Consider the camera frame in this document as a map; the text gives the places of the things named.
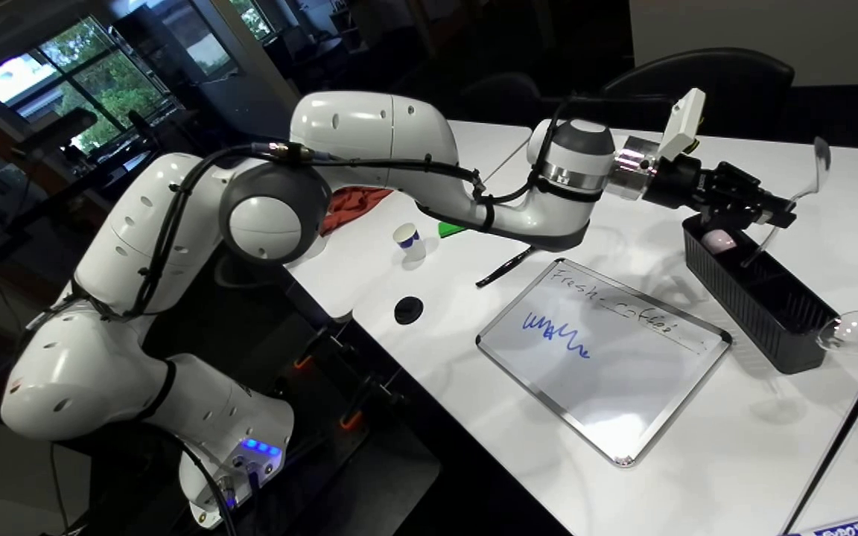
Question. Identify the blue white marker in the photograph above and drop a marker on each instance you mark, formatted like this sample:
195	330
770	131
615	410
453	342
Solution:
830	530

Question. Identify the black office chair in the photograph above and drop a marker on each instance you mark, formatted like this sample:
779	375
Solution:
742	89

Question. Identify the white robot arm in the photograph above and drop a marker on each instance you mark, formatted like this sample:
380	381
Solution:
85	360

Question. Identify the black marker pen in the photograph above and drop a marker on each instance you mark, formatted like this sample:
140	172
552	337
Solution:
505	270

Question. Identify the small white capped bottle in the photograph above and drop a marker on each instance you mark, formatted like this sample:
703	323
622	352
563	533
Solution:
412	247

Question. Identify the clear glass bulb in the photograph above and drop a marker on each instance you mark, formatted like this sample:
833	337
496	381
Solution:
840	332

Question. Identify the small whiteboard with writing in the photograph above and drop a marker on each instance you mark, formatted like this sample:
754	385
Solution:
615	364

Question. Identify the black cutlery holder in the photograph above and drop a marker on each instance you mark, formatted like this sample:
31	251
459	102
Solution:
771	309

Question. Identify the green flat object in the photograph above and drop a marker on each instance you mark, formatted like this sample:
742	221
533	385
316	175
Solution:
447	232

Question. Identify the pink item in holder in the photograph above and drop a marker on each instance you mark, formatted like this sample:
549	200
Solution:
718	244

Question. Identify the red crumpled cloth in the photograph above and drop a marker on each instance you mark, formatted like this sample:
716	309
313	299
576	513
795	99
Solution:
348	206

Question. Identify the black round cable grommet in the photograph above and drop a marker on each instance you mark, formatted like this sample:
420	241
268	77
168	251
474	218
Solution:
408	311

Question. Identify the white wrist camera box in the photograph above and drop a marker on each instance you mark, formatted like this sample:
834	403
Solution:
684	125

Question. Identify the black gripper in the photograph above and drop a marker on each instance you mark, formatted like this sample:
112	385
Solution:
722	192

